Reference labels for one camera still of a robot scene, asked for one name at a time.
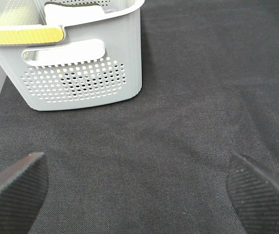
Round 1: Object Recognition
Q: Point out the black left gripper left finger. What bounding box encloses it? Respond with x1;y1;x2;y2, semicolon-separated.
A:
0;152;49;234

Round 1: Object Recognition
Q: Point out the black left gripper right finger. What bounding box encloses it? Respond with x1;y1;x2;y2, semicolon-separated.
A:
226;153;279;234

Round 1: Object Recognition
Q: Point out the black fabric table mat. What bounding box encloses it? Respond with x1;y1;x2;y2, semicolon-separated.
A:
0;0;279;234

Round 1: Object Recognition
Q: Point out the grey perforated plastic basket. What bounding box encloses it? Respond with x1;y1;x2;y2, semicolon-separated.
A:
0;0;143;111

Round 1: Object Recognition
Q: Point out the yellow basket handle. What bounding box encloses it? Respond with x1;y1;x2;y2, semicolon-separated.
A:
0;0;66;46

